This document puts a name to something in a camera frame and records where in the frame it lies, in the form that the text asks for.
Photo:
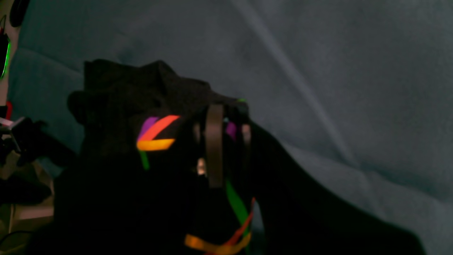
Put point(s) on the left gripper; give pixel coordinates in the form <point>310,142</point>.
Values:
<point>26,138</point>

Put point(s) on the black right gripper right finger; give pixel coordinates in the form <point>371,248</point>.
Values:
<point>300,216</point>

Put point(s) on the black computer mouse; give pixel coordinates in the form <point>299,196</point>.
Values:
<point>18,11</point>

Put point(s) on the teal table cloth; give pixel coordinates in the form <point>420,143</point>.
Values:
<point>358,91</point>

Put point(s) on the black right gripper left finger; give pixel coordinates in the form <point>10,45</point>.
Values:
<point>192,203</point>

